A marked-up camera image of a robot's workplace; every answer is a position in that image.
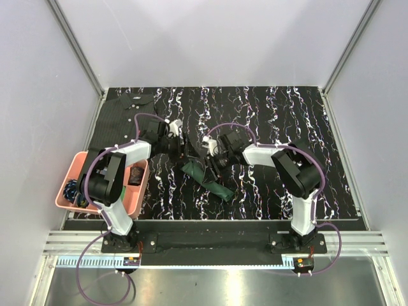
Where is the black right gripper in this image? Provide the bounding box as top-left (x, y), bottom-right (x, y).
top-left (203, 150), bottom-right (235, 186)

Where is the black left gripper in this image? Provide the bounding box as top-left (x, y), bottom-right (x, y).
top-left (158, 132), bottom-right (200, 163)

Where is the green cloth napkin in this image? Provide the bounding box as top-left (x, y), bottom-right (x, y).
top-left (181, 159), bottom-right (234, 202)

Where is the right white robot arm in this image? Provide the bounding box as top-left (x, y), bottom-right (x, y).
top-left (203, 131), bottom-right (326, 253)

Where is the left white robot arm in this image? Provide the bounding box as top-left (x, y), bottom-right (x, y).
top-left (76, 118), bottom-right (194, 252)

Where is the dark brown rolled cloth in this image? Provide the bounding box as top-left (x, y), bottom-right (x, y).
top-left (127, 165), bottom-right (145, 186)

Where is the pink compartment tray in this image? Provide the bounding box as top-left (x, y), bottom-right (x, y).
top-left (55, 152), bottom-right (149, 219)

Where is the green rolled cloth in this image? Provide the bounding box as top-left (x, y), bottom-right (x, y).
top-left (120, 186), bottom-right (126, 202)

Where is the dark pinstriped shirt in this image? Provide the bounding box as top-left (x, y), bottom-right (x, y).
top-left (89, 93), bottom-right (157, 149)

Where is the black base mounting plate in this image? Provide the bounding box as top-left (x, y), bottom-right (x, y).
top-left (101, 220), bottom-right (328, 268)

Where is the yellow patterned rolled tie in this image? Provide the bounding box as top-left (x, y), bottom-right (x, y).
top-left (76, 194), bottom-right (89, 208)

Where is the blue patterned rolled tie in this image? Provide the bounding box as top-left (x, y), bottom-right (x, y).
top-left (62, 179), bottom-right (78, 203)

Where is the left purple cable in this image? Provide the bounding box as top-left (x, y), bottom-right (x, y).
top-left (76, 113), bottom-right (170, 302)

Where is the aluminium frame rail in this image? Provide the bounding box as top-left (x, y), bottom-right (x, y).
top-left (43, 231), bottom-right (388, 257)

